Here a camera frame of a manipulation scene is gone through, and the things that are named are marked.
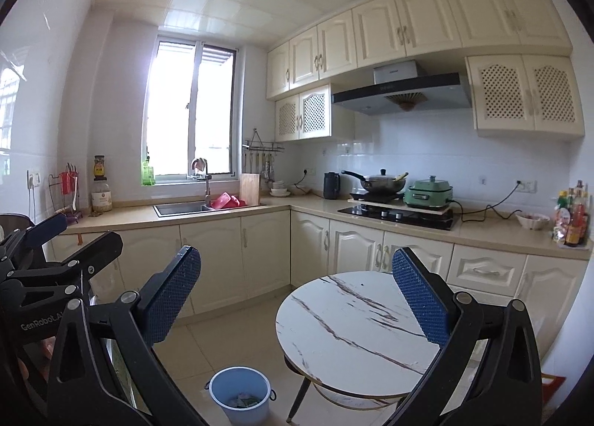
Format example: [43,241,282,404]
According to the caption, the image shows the steel kitchen faucet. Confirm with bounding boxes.
[188,166,213,208]

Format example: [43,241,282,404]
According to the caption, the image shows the cream upper wall cabinets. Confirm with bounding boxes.
[265,0,574,101]

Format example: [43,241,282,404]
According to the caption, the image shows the wooden cutting board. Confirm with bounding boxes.
[239,173,261,206]

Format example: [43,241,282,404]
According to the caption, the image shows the black range hood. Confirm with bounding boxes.
[331,60,473,116]

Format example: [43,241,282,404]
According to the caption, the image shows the person's left hand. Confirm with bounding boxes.
[19,338,56,380]

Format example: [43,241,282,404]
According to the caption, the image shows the round white marble table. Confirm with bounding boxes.
[275,271,479,422]

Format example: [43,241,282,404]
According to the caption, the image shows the black round container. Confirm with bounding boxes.
[0,213,35,241]

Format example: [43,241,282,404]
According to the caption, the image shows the group of condiment bottles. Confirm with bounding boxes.
[552,180,592,248]

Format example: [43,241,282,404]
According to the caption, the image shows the sliding window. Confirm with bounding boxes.
[140,35,238,186]

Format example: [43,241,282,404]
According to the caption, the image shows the black glass gas hob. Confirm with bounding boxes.
[337,204,460,232]

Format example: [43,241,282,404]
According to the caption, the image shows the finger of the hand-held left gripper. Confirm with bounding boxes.
[9,213,69,251]
[0,232,124,299]

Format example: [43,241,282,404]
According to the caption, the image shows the black wok with lid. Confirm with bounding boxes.
[341,168,410,195]

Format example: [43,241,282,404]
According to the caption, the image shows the black induction cooker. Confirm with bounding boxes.
[349,191,404,204]

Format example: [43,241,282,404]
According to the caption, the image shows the green electric cooker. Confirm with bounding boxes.
[403,175,454,209]

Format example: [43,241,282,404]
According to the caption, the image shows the hanging utensil rack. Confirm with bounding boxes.
[242,128,286,176]

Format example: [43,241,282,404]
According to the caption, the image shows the blue plastic bucket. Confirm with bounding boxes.
[204,367,278,424]

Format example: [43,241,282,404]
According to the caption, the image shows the black power cable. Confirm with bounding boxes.
[452,185,523,223]

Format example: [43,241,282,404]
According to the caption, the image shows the black electric kettle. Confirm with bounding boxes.
[323,172,342,201]

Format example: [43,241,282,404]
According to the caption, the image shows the cream base cabinets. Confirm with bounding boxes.
[49,203,594,362]

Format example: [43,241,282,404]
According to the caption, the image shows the red paper bag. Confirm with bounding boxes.
[541,373,569,401]

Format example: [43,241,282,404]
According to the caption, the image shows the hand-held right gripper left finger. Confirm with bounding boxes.
[48,245,205,426]

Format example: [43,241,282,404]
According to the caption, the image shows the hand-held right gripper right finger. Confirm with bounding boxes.
[385,247,544,426]

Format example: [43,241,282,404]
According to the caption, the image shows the glass jar with label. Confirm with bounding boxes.
[91,178,113,213]

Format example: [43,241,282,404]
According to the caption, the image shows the white bowl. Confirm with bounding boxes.
[516,212,551,231]

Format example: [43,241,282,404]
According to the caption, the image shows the cream lattice door cabinet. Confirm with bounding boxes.
[465,55,586,138]
[275,84,334,143]

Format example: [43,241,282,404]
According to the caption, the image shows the steel kitchen sink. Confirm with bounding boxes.
[153,202,223,218]

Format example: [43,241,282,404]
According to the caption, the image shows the wire rack with red utensils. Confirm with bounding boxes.
[48,162,84,225]

